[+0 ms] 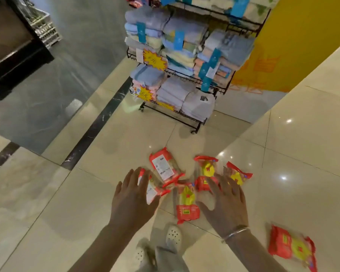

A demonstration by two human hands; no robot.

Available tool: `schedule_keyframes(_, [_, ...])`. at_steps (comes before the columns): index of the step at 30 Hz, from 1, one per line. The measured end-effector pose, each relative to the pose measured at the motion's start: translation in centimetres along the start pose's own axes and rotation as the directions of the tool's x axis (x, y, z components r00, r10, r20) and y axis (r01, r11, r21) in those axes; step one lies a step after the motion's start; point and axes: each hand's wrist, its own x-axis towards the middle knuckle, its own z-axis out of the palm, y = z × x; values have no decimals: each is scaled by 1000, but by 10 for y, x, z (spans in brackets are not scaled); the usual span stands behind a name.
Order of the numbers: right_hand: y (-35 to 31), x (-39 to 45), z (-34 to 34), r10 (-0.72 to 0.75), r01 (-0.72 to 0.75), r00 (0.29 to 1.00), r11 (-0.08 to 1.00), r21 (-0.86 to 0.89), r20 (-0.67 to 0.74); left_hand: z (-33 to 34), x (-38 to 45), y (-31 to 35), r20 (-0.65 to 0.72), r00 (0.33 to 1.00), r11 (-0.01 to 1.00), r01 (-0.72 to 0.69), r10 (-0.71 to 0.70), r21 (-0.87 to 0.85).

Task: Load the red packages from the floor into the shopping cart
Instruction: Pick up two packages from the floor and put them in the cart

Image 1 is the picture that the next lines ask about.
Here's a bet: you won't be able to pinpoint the person's right hand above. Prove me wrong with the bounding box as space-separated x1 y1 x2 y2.
196 166 250 239

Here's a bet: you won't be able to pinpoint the person's left hand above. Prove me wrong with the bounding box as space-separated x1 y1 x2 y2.
109 167 161 232

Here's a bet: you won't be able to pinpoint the person's left forearm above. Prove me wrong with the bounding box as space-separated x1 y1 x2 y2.
67 223 140 272

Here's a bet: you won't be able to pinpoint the person's right forearm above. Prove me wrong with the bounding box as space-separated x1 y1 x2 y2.
224 230 288 272

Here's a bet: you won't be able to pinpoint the red snack packet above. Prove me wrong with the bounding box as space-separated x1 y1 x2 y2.
268 224 318 272
137 168 171 205
174 181 201 225
194 156 219 192
149 147 186 188
226 161 253 186

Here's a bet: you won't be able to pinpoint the person's right white clog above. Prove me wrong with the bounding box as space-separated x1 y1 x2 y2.
165 225 183 252

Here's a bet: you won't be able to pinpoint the person's white clog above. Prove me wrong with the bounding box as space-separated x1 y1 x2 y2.
165 225 183 252
133 246 148 267

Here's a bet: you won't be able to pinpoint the person's left white clog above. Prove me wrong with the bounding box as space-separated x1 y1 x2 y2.
133 246 148 267

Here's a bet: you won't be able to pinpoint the person's grey trousers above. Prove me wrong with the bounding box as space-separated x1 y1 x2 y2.
137 243 190 272

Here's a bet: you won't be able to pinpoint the stacks of folded towels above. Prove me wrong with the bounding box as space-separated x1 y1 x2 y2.
124 0 281 123

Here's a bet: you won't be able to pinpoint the blue towel label tags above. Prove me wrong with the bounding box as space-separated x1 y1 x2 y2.
136 0 253 93

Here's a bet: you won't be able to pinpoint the yellow pillar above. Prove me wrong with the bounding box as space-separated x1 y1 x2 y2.
230 0 340 94

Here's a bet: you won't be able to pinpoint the white plastic crate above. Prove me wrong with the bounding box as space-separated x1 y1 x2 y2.
17 0 63 49

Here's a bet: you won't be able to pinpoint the black cabinet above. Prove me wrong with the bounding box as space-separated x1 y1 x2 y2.
0 0 55 108

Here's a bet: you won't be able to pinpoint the silver bracelet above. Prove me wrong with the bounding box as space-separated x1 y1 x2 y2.
221 225 251 244

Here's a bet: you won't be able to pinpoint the black wire display rack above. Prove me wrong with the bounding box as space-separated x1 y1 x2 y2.
126 0 272 135

